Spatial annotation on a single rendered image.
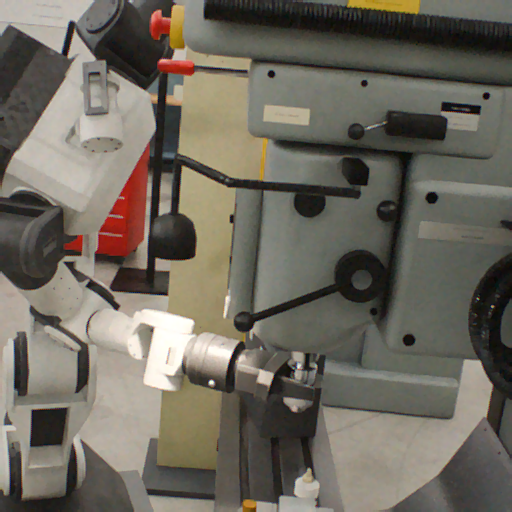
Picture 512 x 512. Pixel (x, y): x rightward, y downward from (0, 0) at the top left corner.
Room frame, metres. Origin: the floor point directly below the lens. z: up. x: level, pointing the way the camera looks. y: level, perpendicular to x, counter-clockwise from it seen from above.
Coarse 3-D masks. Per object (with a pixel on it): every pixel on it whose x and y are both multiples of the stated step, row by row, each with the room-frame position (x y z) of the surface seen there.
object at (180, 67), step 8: (160, 64) 1.25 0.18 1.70; (168, 64) 1.25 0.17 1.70; (176, 64) 1.25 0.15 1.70; (184, 64) 1.25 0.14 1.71; (192, 64) 1.25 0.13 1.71; (168, 72) 1.25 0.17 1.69; (176, 72) 1.25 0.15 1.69; (184, 72) 1.25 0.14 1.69; (192, 72) 1.25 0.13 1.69; (200, 72) 1.26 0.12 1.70; (208, 72) 1.26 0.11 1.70; (216, 72) 1.26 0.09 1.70; (224, 72) 1.26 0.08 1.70; (232, 72) 1.26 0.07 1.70; (240, 72) 1.26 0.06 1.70; (248, 72) 1.26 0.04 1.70
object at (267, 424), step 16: (256, 336) 1.58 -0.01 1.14; (288, 352) 1.49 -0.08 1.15; (320, 368) 1.50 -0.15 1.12; (256, 416) 1.52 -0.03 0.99; (272, 416) 1.48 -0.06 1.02; (288, 416) 1.49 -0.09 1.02; (304, 416) 1.49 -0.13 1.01; (272, 432) 1.48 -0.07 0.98; (288, 432) 1.49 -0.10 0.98; (304, 432) 1.50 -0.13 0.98
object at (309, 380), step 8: (288, 376) 1.16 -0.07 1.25; (296, 376) 1.15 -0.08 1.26; (304, 376) 1.15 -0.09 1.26; (312, 376) 1.15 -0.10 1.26; (312, 384) 1.16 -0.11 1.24; (288, 400) 1.15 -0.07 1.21; (296, 400) 1.15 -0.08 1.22; (304, 400) 1.15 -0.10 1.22; (312, 400) 1.16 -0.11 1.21; (304, 408) 1.15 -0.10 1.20
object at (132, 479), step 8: (120, 472) 2.20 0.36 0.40; (128, 472) 2.21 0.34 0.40; (136, 472) 2.21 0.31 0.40; (128, 480) 2.16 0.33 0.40; (136, 480) 2.17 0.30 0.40; (128, 488) 2.12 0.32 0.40; (136, 488) 2.12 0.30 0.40; (144, 488) 2.13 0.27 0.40; (136, 496) 2.08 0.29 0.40; (144, 496) 2.08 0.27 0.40; (136, 504) 2.04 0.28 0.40; (144, 504) 2.04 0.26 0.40
